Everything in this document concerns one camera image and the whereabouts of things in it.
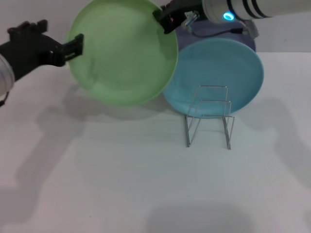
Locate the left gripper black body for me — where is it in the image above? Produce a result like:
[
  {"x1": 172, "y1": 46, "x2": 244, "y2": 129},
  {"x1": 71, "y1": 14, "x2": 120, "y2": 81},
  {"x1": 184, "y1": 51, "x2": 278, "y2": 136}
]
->
[{"x1": 0, "y1": 19, "x2": 67, "y2": 83}]

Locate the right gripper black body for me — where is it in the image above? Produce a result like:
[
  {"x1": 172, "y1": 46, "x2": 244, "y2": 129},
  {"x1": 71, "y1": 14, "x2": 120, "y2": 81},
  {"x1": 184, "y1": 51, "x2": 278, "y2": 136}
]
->
[{"x1": 167, "y1": 0, "x2": 204, "y2": 25}]

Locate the green plastic plate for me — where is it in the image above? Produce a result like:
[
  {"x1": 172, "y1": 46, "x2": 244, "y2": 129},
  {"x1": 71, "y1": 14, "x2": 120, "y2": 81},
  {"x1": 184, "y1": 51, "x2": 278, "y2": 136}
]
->
[{"x1": 66, "y1": 0, "x2": 180, "y2": 106}]

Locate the purple plastic plate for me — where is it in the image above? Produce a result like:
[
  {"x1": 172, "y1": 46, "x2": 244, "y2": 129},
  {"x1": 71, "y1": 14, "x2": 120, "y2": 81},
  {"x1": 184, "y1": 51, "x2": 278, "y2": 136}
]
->
[{"x1": 175, "y1": 19, "x2": 256, "y2": 53}]

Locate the teal plastic plate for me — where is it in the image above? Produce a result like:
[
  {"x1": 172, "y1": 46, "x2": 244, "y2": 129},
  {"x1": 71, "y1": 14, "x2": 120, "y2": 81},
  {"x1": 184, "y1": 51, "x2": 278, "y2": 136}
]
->
[{"x1": 162, "y1": 37, "x2": 265, "y2": 119}]

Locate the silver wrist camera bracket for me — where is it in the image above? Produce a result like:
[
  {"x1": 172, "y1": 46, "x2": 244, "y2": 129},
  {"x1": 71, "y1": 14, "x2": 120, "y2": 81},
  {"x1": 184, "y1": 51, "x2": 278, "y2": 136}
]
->
[{"x1": 182, "y1": 11, "x2": 200, "y2": 30}]

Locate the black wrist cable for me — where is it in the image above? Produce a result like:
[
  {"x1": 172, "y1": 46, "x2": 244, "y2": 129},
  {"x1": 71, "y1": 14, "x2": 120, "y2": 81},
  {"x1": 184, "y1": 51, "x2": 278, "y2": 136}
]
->
[{"x1": 190, "y1": 27, "x2": 243, "y2": 39}]

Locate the grey cable connector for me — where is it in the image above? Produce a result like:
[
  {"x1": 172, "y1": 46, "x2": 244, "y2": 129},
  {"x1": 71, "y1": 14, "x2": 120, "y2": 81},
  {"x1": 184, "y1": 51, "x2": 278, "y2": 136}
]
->
[{"x1": 242, "y1": 19, "x2": 260, "y2": 39}]

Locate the chrome wire plate rack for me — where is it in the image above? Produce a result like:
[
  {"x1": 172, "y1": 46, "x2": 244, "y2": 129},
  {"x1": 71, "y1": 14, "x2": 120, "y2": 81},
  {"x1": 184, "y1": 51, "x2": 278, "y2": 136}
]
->
[{"x1": 184, "y1": 84, "x2": 236, "y2": 150}]

